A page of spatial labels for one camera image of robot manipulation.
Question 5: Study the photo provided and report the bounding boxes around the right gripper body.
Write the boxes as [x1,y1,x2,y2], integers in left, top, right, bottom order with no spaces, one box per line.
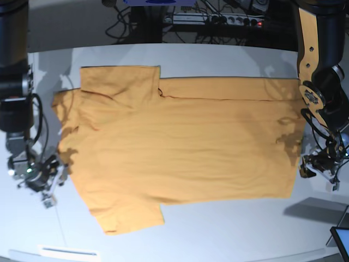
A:
[17,154,64,195]

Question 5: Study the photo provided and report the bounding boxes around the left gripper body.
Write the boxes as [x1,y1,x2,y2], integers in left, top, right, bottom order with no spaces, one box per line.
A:
[304,144,348,183]

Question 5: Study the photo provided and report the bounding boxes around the yellow T-shirt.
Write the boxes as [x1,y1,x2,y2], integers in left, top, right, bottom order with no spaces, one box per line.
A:
[52,66,305,235]

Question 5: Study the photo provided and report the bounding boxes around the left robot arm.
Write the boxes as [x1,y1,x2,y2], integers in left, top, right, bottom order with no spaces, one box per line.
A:
[293,1,348,191]

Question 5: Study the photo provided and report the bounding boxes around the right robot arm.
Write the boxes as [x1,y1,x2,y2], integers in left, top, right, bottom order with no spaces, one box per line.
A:
[1,1,66,199]

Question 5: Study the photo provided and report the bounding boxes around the tablet screen on stand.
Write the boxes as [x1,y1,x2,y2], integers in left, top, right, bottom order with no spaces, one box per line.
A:
[326,206,348,261]

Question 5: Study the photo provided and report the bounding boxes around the white flat bar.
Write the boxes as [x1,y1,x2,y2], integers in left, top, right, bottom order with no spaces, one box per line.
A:
[38,245,100,257]

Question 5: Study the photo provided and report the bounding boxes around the white power strip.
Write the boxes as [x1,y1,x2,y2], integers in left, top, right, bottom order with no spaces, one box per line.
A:
[164,13,265,28]

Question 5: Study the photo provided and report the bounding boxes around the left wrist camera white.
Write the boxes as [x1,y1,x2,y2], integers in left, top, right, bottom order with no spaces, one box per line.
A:
[326,181,340,192]

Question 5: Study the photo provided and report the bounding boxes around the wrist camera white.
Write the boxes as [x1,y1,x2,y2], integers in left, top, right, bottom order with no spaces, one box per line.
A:
[42,194,57,209]
[326,181,340,192]

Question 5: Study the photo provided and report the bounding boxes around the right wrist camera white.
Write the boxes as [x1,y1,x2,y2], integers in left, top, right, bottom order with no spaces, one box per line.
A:
[42,194,57,209]

